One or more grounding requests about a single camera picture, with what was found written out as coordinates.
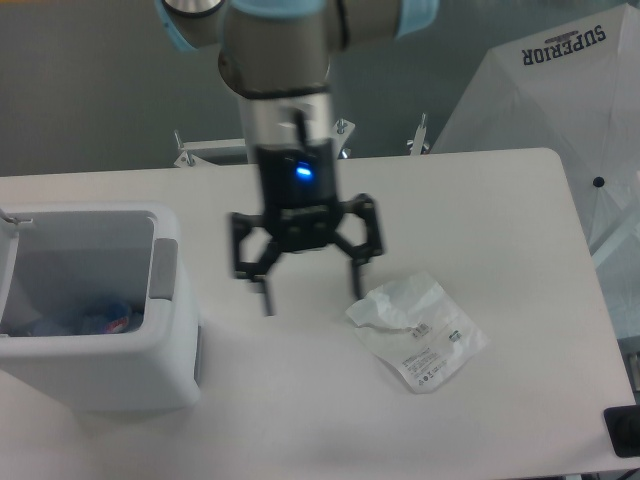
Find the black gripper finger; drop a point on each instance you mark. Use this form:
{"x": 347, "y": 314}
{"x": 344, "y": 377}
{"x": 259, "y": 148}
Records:
{"x": 255, "y": 270}
{"x": 363, "y": 207}

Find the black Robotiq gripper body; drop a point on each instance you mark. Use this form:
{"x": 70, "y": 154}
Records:
{"x": 301, "y": 207}

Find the clear blue plastic bottle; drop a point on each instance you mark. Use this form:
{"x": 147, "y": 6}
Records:
{"x": 107, "y": 316}

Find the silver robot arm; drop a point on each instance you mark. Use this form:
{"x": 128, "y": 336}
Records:
{"x": 275, "y": 57}

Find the white trash can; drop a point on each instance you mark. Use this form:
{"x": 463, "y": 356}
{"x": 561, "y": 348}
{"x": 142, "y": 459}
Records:
{"x": 59, "y": 256}

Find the clear plastic bag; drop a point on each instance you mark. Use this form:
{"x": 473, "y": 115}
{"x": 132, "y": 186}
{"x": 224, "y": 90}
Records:
{"x": 414, "y": 326}

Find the white Superior umbrella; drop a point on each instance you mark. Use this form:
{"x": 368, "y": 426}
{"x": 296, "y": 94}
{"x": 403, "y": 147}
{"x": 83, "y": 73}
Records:
{"x": 573, "y": 89}

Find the black device at table edge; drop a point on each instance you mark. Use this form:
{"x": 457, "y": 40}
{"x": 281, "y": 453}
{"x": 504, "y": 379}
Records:
{"x": 623, "y": 429}

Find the metal clamp post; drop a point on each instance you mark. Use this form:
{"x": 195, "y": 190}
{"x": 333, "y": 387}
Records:
{"x": 418, "y": 145}

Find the white metal mounting frame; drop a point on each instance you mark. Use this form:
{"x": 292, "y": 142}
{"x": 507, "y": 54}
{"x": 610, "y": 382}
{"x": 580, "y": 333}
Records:
{"x": 234, "y": 152}

